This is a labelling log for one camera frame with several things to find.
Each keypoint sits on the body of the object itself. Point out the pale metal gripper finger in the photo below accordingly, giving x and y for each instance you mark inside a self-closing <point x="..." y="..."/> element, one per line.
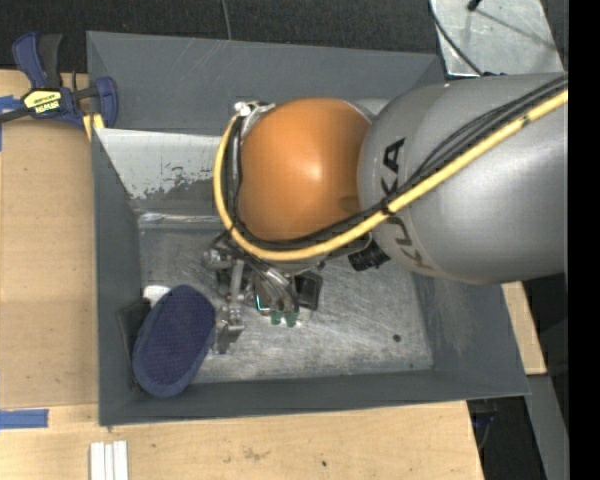
<point x="235" y="316"/>
<point x="224" y="339"/>

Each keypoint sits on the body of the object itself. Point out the dark blue oval pad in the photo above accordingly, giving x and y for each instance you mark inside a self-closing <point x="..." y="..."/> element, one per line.
<point x="175" y="340"/>

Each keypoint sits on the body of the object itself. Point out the small white thing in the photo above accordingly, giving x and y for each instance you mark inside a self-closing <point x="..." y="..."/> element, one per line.
<point x="155" y="292"/>

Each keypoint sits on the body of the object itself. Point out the grey metal bin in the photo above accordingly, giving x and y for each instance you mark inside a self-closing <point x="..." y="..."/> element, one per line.
<point x="340" y="333"/>

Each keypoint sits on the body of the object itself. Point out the black cylinder on white bracket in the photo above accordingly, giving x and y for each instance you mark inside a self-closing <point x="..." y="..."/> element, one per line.
<point x="366" y="257"/>

